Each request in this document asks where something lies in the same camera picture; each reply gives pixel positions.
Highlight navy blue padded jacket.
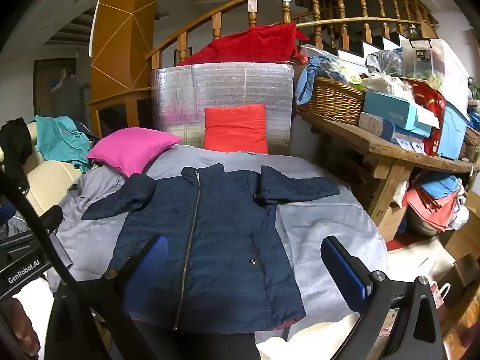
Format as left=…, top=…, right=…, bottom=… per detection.
left=82, top=163, right=341, bottom=334

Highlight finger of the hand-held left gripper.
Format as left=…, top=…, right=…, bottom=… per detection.
left=35, top=205, right=64, bottom=235

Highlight light blue cardboard box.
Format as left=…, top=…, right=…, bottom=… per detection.
left=362, top=91, right=440, bottom=138

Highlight person's black clothing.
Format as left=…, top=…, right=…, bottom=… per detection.
left=210, top=330, right=263, bottom=360

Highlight wooden bench table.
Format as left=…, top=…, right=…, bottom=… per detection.
left=300, top=112, right=480, bottom=242

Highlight orange wooden column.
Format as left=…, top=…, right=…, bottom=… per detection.
left=90, top=0, right=162, bottom=98

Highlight wooden stair railing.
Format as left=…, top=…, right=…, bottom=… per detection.
left=145, top=0, right=439, bottom=70

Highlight grey bed sheet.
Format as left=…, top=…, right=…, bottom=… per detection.
left=47, top=144, right=389, bottom=342

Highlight pink pillow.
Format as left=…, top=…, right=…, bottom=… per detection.
left=87, top=127, right=184, bottom=178

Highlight red blanket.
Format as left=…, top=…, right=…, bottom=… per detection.
left=179, top=22, right=310, bottom=66

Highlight large cardboard box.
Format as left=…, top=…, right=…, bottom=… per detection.
left=444, top=225, right=480, bottom=289

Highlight person's left hand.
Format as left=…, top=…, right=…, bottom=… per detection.
left=0, top=296, right=41, bottom=357

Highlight white card packets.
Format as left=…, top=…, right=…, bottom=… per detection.
left=395, top=137, right=426, bottom=155

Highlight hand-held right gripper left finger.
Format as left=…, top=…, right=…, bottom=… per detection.
left=45, top=234, right=169, bottom=360

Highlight grey plastic bag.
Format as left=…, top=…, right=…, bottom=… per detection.
left=365, top=50, right=405, bottom=77

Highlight salmon folded cloth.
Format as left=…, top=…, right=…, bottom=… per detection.
left=406, top=187, right=460, bottom=233

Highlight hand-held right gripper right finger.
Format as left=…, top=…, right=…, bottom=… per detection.
left=320, top=235, right=449, bottom=360

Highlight white gift bag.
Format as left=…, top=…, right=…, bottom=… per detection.
left=427, top=281, right=452, bottom=308

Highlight white plastic bag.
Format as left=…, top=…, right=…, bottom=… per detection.
left=360, top=71, right=413, bottom=96

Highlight teal garment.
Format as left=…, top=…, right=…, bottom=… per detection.
left=30, top=115, right=92, bottom=171

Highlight black garment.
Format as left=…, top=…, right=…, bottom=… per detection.
left=0, top=117, right=34, bottom=192

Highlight red-orange pillow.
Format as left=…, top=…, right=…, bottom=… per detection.
left=203, top=104, right=269, bottom=155

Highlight grey appliance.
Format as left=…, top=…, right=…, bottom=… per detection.
left=49, top=77, right=89, bottom=124

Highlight cream seat cushion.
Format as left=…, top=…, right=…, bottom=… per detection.
left=388, top=238, right=456, bottom=293

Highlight clear plastic storage box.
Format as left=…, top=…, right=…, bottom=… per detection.
left=400, top=37, right=469, bottom=113

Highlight black cable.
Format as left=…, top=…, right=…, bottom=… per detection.
left=0, top=172, right=117, bottom=316

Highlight blue folded cloth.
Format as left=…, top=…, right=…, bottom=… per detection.
left=418, top=174, right=464, bottom=199

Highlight wicker basket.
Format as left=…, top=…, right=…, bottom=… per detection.
left=296, top=77, right=366, bottom=125

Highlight red gift bag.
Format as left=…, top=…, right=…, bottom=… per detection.
left=403, top=79, right=447, bottom=156

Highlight wooden cabinet with glass doors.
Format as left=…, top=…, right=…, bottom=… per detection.
left=88, top=88, right=154, bottom=139

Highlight white and blue tissue box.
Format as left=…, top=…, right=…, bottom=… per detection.
left=358, top=112, right=398, bottom=139

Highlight blue plastic bin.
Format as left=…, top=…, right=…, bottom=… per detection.
left=437, top=103, right=471, bottom=160

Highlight small cardboard box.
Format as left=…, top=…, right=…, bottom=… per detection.
left=377, top=199, right=409, bottom=241

